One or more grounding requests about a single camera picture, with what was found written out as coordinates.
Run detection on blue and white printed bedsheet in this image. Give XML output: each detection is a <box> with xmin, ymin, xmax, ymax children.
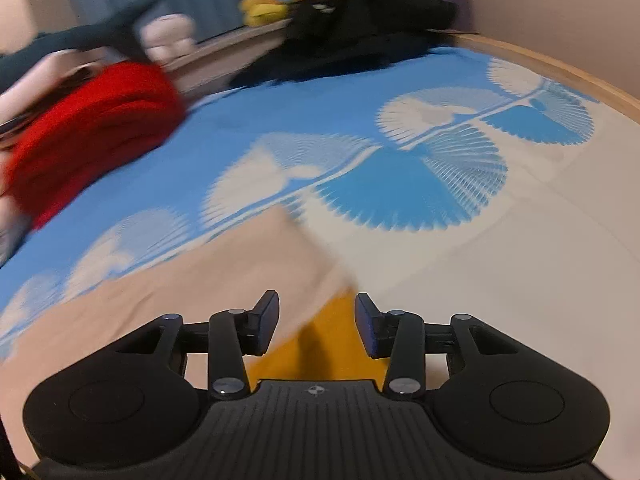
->
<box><xmin>0</xmin><ymin>45</ymin><xmax>640</xmax><ymax>466</ymax></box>

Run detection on beige pants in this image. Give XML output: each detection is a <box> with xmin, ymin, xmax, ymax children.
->
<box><xmin>0</xmin><ymin>205</ymin><xmax>356</xmax><ymax>466</ymax></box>

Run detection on grey headboard ledge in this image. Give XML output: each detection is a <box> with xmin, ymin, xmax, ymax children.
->
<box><xmin>167</xmin><ymin>22</ymin><xmax>296</xmax><ymax>98</ymax></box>

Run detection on mustard yellow garment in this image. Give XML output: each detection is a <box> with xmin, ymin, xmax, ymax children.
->
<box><xmin>247</xmin><ymin>290</ymin><xmax>396</xmax><ymax>393</ymax></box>

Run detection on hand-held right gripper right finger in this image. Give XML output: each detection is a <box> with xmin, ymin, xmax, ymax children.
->
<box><xmin>354</xmin><ymin>292</ymin><xmax>523</xmax><ymax>401</ymax></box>

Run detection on white plush toy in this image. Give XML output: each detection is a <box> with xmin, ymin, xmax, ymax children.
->
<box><xmin>140</xmin><ymin>12</ymin><xmax>197</xmax><ymax>63</ymax></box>

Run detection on dark teal shark plush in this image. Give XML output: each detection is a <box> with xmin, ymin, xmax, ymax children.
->
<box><xmin>0</xmin><ymin>0</ymin><xmax>166</xmax><ymax>91</ymax></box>

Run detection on wooden bed frame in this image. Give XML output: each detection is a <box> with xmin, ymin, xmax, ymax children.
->
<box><xmin>440</xmin><ymin>30</ymin><xmax>640</xmax><ymax>126</ymax></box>

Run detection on black clothes pile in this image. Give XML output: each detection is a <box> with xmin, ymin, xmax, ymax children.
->
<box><xmin>227</xmin><ymin>0</ymin><xmax>458</xmax><ymax>91</ymax></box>

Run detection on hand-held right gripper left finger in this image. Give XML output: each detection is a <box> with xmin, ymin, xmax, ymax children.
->
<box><xmin>117</xmin><ymin>290</ymin><xmax>281</xmax><ymax>401</ymax></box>

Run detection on red folded blanket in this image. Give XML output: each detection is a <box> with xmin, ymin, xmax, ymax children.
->
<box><xmin>2</xmin><ymin>62</ymin><xmax>188</xmax><ymax>231</ymax></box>

